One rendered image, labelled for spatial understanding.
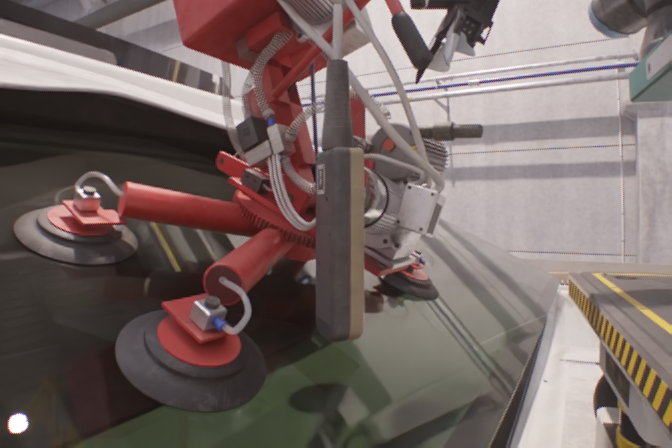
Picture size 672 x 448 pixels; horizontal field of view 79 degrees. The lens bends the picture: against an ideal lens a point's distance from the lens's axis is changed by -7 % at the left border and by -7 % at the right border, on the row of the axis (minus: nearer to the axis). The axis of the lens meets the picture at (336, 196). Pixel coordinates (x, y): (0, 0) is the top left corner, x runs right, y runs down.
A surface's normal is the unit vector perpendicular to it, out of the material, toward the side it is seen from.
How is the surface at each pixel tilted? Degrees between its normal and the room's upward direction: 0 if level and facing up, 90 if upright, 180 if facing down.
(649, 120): 90
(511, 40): 90
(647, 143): 90
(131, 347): 26
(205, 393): 46
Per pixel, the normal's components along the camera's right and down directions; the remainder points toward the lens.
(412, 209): -0.43, -0.17
